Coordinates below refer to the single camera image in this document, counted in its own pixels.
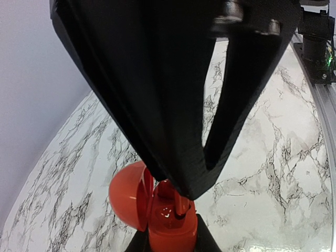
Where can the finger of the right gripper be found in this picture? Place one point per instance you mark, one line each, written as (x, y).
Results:
(147, 62)
(252, 55)

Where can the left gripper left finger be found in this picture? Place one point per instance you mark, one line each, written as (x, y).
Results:
(139, 243)

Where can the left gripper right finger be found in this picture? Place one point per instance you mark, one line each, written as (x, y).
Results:
(205, 242)

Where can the red bottle cap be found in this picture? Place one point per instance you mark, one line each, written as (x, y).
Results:
(144, 206)

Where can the red ear hook front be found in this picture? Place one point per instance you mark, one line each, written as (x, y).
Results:
(182, 204)

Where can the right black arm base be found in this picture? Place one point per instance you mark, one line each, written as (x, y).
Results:
(316, 52)

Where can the front aluminium rail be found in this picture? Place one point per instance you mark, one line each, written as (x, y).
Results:
(323, 92)

